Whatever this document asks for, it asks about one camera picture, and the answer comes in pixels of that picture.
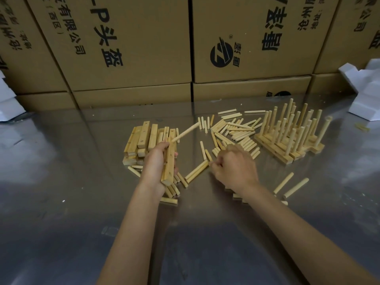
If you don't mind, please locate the person's left hand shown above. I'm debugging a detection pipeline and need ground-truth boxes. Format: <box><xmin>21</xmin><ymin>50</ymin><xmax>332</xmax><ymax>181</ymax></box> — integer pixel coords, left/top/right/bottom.
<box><xmin>139</xmin><ymin>141</ymin><xmax>179</xmax><ymax>199</ymax></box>

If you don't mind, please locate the person's left forearm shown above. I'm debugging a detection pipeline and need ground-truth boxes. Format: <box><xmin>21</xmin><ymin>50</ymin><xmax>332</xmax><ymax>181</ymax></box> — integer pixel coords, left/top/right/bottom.
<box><xmin>96</xmin><ymin>184</ymin><xmax>165</xmax><ymax>285</ymax></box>

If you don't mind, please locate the person's right hand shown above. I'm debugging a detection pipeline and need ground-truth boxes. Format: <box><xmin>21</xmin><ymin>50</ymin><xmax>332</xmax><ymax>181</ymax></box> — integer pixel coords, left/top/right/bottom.
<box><xmin>209</xmin><ymin>144</ymin><xmax>260</xmax><ymax>195</ymax></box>

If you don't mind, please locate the pile of wooden dowels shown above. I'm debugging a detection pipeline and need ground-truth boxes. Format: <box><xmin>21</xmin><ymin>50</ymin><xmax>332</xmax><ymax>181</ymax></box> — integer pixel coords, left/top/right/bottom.
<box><xmin>127</xmin><ymin>108</ymin><xmax>310</xmax><ymax>205</ymax></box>

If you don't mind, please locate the stack of white foam blocks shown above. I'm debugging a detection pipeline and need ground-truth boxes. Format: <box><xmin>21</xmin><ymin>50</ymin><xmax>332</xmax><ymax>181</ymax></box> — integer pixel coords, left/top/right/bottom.
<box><xmin>0</xmin><ymin>69</ymin><xmax>27</xmax><ymax>122</ymax></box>
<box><xmin>338</xmin><ymin>58</ymin><xmax>380</xmax><ymax>122</ymax></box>

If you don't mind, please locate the drilled wooden block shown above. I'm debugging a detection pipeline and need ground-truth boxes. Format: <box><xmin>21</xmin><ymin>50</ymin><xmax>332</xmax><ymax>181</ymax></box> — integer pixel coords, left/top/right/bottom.
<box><xmin>161</xmin><ymin>129</ymin><xmax>177</xmax><ymax>187</ymax></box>
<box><xmin>264</xmin><ymin>129</ymin><xmax>307</xmax><ymax>158</ymax></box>
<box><xmin>272</xmin><ymin>126</ymin><xmax>317</xmax><ymax>153</ymax></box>
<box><xmin>274</xmin><ymin>124</ymin><xmax>325</xmax><ymax>154</ymax></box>
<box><xmin>268</xmin><ymin>127</ymin><xmax>312</xmax><ymax>155</ymax></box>
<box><xmin>280</xmin><ymin>120</ymin><xmax>321</xmax><ymax>141</ymax></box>
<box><xmin>255</xmin><ymin>134</ymin><xmax>295</xmax><ymax>165</ymax></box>
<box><xmin>277</xmin><ymin>122</ymin><xmax>325</xmax><ymax>150</ymax></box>
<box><xmin>260</xmin><ymin>132</ymin><xmax>302</xmax><ymax>161</ymax></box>

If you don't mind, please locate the shiny metal table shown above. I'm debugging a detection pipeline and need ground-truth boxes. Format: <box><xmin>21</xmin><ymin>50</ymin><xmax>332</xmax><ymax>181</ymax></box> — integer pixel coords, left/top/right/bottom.
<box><xmin>0</xmin><ymin>96</ymin><xmax>380</xmax><ymax>285</ymax></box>

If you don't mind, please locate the person's right forearm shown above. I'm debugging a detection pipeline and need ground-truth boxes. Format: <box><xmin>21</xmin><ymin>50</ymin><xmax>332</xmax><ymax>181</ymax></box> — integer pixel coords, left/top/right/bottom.
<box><xmin>242</xmin><ymin>182</ymin><xmax>380</xmax><ymax>285</ymax></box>

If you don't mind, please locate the stack of brown cardboard boxes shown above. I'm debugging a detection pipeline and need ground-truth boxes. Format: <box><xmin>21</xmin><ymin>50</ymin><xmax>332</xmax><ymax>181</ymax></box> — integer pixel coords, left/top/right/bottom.
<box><xmin>0</xmin><ymin>0</ymin><xmax>380</xmax><ymax>112</ymax></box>

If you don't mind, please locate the pile of drilled wooden bars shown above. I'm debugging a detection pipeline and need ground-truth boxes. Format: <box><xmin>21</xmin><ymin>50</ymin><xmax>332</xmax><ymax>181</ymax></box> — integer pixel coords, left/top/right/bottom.
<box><xmin>122</xmin><ymin>121</ymin><xmax>180</xmax><ymax>167</ymax></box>

